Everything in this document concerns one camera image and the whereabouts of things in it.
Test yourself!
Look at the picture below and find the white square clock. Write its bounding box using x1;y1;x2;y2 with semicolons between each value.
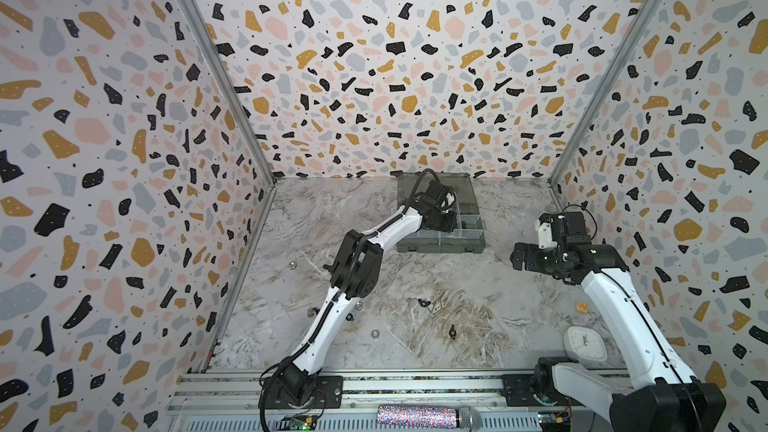
563;326;608;364

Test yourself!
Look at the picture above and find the clear plastic compartment organizer box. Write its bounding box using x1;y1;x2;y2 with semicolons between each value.
396;172;486;254

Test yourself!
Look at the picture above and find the right corner aluminium post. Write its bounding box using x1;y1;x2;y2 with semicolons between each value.
548;0;662;191

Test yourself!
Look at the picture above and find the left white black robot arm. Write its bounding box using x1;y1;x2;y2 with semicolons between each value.
258;168;458;416

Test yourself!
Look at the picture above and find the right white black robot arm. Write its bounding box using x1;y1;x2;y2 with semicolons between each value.
510;209;726;431

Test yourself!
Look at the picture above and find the corner aluminium post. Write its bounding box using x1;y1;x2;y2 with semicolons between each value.
548;0;662;191
177;0;275;189

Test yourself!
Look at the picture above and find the aluminium front rail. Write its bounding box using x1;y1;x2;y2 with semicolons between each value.
162;369;612;431

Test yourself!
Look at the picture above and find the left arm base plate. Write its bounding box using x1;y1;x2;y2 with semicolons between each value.
263;375;344;410

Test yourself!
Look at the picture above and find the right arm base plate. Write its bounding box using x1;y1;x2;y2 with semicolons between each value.
500;372;581;407

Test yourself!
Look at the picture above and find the left corner aluminium post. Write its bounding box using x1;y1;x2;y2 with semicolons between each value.
177;0;275;189

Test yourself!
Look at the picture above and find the glitter handheld microphone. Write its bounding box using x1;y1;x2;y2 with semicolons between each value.
376;404;483;431

